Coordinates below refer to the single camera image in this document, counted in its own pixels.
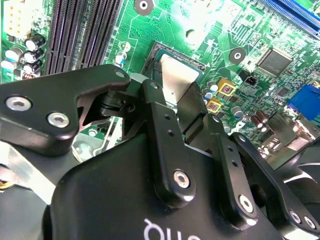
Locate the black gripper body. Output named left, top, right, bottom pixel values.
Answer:
left=43, top=131, right=281, bottom=240

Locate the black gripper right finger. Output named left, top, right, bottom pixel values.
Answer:
left=178, top=83, right=320, bottom=237

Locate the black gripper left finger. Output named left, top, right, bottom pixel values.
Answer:
left=0, top=63, right=198, bottom=210

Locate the silver square CPU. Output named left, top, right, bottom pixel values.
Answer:
left=156, top=48, right=207, bottom=106

